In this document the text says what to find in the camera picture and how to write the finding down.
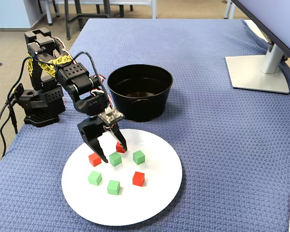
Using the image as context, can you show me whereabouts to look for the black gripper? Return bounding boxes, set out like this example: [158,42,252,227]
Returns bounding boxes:
[76,116,128,164]

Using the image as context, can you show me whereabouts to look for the green cube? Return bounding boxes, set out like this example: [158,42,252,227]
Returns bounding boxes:
[87,170,103,186]
[109,151,123,167]
[132,150,146,165]
[107,179,121,195]

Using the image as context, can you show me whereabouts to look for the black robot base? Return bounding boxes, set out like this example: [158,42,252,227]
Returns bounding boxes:
[15,83,66,128]

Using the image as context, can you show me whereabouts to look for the white round plate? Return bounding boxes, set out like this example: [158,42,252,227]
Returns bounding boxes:
[61,128,183,227]

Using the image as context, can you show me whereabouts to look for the red cube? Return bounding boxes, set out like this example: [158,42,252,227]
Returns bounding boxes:
[132,171,145,187]
[116,141,127,154]
[88,152,102,167]

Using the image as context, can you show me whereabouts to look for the black metal bucket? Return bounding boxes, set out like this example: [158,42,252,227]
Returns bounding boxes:
[107,64,174,123]

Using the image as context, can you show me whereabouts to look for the blue woven tablecloth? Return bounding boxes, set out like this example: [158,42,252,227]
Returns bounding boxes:
[0,18,290,232]

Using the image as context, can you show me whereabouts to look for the black chair legs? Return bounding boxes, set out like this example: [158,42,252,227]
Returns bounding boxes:
[96,0,134,18]
[37,0,61,18]

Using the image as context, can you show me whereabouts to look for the monitor with silver stand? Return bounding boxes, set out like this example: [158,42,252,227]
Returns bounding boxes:
[225,0,290,94]

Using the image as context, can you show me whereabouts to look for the light grey table leg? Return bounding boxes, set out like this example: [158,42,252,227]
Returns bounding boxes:
[223,0,237,20]

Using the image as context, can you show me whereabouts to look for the black camera circuit board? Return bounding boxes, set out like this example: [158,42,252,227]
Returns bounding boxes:
[97,108,125,128]

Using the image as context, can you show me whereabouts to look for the black camera cable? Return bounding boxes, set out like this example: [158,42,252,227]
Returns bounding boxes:
[5,51,115,114]

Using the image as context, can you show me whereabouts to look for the thin black hanging cable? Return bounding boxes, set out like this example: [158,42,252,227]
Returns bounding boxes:
[9,103,19,135]

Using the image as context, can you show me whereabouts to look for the dark grey table frame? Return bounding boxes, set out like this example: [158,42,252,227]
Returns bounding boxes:
[64,0,112,41]

